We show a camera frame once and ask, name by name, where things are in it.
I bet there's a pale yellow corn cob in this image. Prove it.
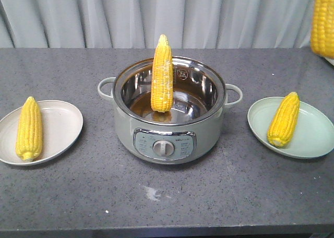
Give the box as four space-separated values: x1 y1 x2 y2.
150 34 173 113

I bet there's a white pleated curtain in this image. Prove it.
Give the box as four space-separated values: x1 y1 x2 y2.
1 0 314 49

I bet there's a white blender appliance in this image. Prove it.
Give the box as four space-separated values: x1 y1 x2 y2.
324 57 334 66

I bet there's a beige round plate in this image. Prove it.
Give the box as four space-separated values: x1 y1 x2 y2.
1 100 84 166

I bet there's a green round plate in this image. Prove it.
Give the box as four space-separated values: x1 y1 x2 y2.
247 97 333 159

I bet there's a green electric cooking pot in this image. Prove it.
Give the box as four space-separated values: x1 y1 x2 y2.
98 56 243 164

